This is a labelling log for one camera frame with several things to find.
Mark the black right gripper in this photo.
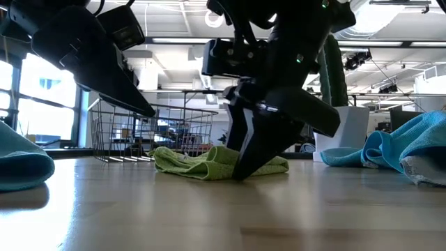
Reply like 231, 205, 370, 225
222, 31, 341, 180

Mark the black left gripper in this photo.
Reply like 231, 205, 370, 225
0, 0, 156, 118

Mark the copper wire basket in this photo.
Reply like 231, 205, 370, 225
86, 98, 219, 163

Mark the lime yellow-green microfiber towel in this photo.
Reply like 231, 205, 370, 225
148, 145, 290, 181

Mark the light blue microfiber towel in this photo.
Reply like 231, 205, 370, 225
320, 110, 446, 175
0, 120, 56, 192

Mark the white faceted plant pot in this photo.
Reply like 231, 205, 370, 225
312, 106, 370, 163

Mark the green cactus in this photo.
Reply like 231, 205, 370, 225
317, 33, 349, 107

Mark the black ceiling spotlight cluster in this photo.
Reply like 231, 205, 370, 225
344, 50, 373, 71

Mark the dark computer monitor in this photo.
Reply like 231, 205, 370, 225
389, 109, 424, 132

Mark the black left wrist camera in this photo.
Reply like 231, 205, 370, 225
97, 5, 146, 52

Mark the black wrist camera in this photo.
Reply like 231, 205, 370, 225
201, 37, 270, 78
97, 5, 146, 52

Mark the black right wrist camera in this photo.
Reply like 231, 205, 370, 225
201, 37, 270, 78

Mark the black aluminium table frame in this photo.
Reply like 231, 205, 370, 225
43, 148, 314, 161

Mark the white ring ceiling fixture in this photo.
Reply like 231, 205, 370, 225
204, 9, 224, 29

